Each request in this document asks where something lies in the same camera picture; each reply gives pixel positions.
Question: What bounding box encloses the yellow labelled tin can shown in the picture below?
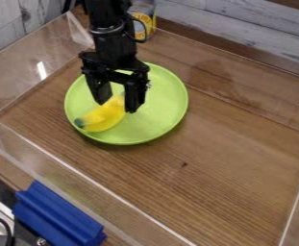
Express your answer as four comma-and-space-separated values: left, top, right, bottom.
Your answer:
128, 0, 156, 42

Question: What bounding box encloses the green round plate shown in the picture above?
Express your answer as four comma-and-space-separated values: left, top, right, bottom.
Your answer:
64, 62, 188, 145

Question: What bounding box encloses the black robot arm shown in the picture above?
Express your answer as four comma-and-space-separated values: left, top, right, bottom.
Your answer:
79, 0, 150, 113

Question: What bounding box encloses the blue plastic clamp block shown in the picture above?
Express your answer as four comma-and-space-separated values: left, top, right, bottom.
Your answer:
13, 181, 107, 246

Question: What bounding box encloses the clear acrylic enclosure wall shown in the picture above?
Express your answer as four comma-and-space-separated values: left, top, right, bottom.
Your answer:
0, 11, 299, 246

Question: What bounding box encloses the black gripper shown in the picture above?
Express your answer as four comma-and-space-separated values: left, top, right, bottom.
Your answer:
79, 27, 150, 113

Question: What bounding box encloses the yellow toy banana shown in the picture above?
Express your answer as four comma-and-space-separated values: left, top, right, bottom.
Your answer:
73, 95, 125, 132

